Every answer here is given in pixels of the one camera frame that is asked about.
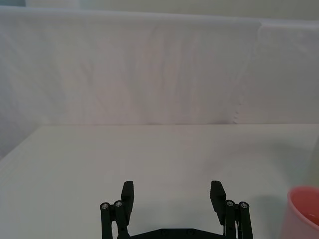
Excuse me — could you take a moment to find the white curtain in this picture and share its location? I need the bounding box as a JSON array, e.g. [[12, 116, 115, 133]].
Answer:
[[0, 5, 319, 160]]

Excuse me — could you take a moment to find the white table cloth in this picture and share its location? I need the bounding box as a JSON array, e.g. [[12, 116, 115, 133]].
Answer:
[[0, 123, 319, 239]]

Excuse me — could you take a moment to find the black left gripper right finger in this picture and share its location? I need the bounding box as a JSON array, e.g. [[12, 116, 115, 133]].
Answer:
[[210, 180, 254, 239]]

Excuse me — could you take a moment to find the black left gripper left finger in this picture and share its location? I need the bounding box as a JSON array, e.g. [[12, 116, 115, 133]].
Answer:
[[99, 181, 136, 239]]

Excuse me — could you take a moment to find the pink plastic cup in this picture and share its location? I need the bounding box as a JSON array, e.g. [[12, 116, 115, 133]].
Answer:
[[287, 185, 319, 239]]

